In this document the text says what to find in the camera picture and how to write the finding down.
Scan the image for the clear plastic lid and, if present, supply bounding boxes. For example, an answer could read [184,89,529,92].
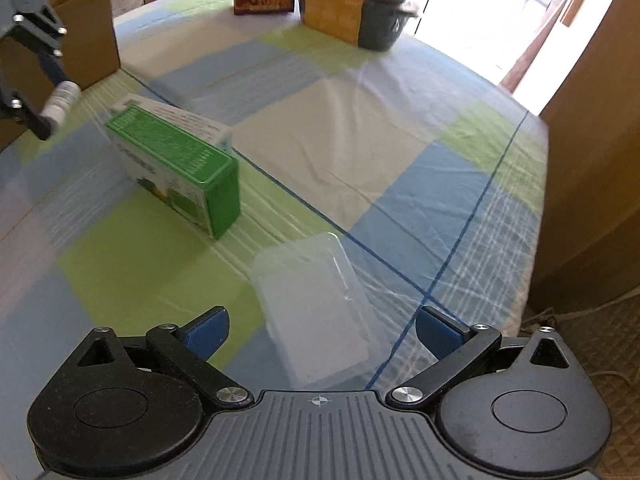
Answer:
[252,232,384,389]

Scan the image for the lower yellow noodle bowl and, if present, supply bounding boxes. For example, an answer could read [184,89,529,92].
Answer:
[298,0,419,52]

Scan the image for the small white bottle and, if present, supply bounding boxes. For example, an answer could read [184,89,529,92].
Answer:
[40,80,81,128]

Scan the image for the brown cardboard box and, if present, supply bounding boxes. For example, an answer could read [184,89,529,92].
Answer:
[1,0,120,148]

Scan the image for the checkered tablecloth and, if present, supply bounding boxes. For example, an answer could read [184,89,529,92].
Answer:
[1,0,548,479]

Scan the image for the green white medicine box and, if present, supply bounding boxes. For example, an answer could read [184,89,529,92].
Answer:
[105,93,241,240]

